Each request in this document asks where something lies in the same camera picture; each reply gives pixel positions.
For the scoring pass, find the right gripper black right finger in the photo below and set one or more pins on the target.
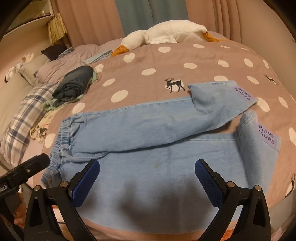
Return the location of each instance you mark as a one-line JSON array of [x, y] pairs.
[[253, 222]]

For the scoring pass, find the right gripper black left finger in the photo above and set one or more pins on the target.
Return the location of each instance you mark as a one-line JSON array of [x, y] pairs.
[[41, 222]]

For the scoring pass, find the light blue denim pants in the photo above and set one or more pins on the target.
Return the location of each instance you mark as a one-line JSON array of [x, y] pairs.
[[147, 154]]

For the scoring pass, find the person's left hand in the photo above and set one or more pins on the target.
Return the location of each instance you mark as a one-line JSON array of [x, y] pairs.
[[20, 212]]

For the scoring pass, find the plaid grey white pillow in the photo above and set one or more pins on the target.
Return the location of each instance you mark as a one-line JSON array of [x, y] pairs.
[[16, 138]]

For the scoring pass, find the cartoon print cream cloth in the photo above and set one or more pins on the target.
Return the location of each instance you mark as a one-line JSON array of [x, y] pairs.
[[39, 131]]

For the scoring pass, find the small white plush toy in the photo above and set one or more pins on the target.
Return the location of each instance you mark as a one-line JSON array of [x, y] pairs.
[[14, 69]]

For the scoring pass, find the beige pillow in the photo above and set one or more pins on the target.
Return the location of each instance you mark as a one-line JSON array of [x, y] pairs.
[[29, 70]]

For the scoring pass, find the lilac quilted duvet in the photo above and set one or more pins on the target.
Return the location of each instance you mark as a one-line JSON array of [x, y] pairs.
[[54, 71]]

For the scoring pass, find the folded dark denim jeans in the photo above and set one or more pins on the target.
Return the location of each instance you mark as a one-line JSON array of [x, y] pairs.
[[74, 84]]

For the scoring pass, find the black cloth on pillow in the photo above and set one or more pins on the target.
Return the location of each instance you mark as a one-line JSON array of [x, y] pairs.
[[53, 51]]

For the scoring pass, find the yellow pleated lamp shade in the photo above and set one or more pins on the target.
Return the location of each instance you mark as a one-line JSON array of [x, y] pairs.
[[57, 29]]

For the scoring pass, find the pink curtain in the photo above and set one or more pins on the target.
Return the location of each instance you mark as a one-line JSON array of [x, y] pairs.
[[90, 22]]

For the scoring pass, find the brown polka dot blanket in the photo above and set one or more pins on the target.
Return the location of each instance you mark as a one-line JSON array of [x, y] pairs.
[[162, 71]]

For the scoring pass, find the teal blue curtain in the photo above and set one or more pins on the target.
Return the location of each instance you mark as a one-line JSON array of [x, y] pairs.
[[143, 14]]

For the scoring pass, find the white goose plush toy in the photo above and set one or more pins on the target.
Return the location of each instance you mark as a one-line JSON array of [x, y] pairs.
[[173, 31]]

